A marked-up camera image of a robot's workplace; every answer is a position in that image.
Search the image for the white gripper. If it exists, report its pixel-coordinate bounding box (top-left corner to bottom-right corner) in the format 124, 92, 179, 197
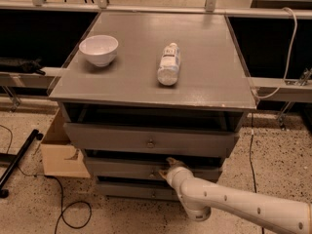
158, 157, 195, 196

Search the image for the grey drawer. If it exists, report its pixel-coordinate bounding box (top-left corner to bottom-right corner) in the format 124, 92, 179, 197
97, 182, 178, 201
63, 123, 239, 158
85, 157, 222, 180

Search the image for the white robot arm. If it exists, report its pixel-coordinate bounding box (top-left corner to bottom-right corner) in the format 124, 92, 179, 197
159, 157, 312, 234

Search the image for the grey bottom drawer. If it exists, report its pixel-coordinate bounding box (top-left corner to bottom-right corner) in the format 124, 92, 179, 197
97, 182, 178, 201

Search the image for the grey drawer cabinet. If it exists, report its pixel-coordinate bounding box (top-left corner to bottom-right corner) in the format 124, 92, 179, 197
51, 12, 256, 189

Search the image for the grey top drawer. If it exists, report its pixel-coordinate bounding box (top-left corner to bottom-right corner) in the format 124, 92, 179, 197
63, 123, 239, 158

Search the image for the clear plastic bottle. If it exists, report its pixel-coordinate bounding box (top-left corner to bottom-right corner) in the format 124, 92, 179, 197
157, 43, 180, 86

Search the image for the cardboard box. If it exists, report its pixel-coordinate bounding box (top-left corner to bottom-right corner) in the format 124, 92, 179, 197
40, 111, 91, 178

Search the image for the white bowl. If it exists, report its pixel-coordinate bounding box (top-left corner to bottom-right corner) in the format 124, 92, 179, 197
79, 35, 119, 67

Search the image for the black stand leg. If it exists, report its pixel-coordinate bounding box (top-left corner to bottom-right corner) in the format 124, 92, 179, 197
0, 129, 43, 199

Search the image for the black cloth bundle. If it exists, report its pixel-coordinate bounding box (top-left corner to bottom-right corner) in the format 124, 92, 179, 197
0, 58, 46, 75

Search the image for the black floor cable right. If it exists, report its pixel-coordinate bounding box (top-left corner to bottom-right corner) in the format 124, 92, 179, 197
249, 112, 265, 234

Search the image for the black floor cable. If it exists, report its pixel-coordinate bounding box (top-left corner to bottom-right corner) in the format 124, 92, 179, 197
0, 124, 93, 234
249, 112, 265, 234

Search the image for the black floor cable left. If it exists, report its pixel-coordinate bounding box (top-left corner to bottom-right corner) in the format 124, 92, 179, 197
0, 124, 93, 234

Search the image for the metal rail bracket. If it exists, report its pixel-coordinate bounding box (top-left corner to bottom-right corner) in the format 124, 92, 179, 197
277, 68, 312, 131

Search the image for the white hanging cable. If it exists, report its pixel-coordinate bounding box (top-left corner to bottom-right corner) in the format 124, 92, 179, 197
251, 7, 298, 100

